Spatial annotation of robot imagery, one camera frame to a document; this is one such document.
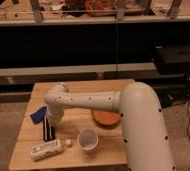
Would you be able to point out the white paper cup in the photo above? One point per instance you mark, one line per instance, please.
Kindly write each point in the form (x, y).
(87, 140)

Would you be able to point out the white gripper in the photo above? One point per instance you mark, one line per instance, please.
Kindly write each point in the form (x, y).
(54, 116)

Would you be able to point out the orange plate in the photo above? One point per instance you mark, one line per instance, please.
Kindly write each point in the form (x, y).
(106, 119)

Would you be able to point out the black box on right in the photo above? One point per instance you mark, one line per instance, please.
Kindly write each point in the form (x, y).
(172, 59)

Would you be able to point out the wooden table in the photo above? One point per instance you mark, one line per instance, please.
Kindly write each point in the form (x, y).
(110, 151)

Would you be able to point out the blue sponge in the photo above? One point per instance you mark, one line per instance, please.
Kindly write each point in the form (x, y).
(37, 116)

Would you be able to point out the white plastic bottle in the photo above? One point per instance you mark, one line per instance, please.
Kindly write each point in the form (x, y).
(47, 149)

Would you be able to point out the long metal shelf rail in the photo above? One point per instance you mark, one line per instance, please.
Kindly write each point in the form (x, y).
(76, 69)

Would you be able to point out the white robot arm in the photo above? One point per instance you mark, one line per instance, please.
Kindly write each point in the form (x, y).
(147, 146)

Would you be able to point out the black whiteboard eraser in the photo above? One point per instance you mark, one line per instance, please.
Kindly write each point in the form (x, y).
(48, 131)

